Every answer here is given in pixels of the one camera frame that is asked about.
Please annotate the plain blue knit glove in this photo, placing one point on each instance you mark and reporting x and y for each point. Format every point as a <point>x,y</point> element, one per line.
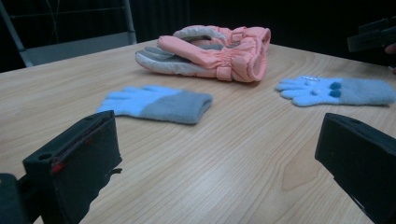
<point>162,104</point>

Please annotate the pink ski glove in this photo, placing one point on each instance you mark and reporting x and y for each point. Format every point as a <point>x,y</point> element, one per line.
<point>249,34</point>
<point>218,59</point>

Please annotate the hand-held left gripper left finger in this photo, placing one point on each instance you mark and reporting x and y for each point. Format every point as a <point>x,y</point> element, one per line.
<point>77,158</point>

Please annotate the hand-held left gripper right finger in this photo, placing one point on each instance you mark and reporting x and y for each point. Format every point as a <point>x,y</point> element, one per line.
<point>364,161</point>

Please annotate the blue knit glove with dots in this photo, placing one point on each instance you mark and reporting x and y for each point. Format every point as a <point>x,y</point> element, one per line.
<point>336,90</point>

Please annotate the white metal desk frame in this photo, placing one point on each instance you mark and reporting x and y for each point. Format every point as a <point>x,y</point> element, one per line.
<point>77,46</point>

